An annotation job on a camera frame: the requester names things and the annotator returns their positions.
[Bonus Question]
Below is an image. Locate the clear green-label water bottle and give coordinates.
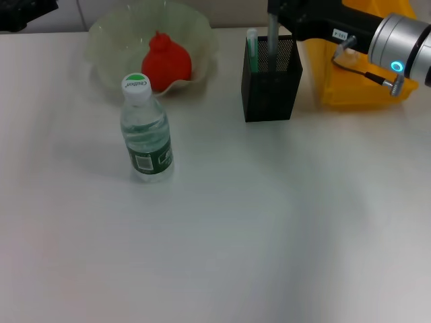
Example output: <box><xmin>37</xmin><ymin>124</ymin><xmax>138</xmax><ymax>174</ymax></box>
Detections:
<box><xmin>120</xmin><ymin>72</ymin><xmax>176</xmax><ymax>184</ymax></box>

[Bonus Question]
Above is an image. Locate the grey right wrist cable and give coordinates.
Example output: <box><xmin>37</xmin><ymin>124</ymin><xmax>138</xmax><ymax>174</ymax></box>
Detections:
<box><xmin>331</xmin><ymin>35</ymin><xmax>405</xmax><ymax>98</ymax></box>

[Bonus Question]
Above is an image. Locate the frosted wavy fruit plate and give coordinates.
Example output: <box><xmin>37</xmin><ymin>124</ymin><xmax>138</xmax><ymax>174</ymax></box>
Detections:
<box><xmin>84</xmin><ymin>0</ymin><xmax>220</xmax><ymax>102</ymax></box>

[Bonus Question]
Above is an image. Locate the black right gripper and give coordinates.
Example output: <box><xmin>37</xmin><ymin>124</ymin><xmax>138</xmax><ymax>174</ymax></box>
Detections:
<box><xmin>267</xmin><ymin>0</ymin><xmax>383</xmax><ymax>55</ymax></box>

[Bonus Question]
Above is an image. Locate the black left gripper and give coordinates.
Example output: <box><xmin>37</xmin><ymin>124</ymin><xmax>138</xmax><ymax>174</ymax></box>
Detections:
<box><xmin>0</xmin><ymin>0</ymin><xmax>59</xmax><ymax>33</ymax></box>

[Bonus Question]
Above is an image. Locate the mint green pen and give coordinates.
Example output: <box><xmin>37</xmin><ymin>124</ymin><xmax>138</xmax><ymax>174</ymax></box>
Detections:
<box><xmin>246</xmin><ymin>28</ymin><xmax>260</xmax><ymax>73</ymax></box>

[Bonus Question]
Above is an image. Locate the yellow plastic storage bin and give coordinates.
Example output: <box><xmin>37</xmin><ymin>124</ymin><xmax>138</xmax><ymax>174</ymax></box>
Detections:
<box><xmin>298</xmin><ymin>0</ymin><xmax>420</xmax><ymax>109</ymax></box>

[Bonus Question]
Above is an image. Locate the grey glitter pen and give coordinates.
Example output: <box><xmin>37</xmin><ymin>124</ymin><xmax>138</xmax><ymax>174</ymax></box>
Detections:
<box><xmin>267</xmin><ymin>12</ymin><xmax>279</xmax><ymax>73</ymax></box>

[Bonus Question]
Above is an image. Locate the white paper ball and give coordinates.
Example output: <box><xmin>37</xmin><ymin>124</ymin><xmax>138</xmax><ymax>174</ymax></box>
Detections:
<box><xmin>339</xmin><ymin>48</ymin><xmax>360</xmax><ymax>67</ymax></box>

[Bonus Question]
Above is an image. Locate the red-orange knobbed orange fruit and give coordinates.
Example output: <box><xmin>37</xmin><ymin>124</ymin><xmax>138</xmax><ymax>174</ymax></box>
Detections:
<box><xmin>141</xmin><ymin>29</ymin><xmax>193</xmax><ymax>92</ymax></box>

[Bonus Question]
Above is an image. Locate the black mesh pen holder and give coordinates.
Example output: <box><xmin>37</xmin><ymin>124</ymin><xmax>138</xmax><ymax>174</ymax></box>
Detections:
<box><xmin>241</xmin><ymin>33</ymin><xmax>304</xmax><ymax>124</ymax></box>

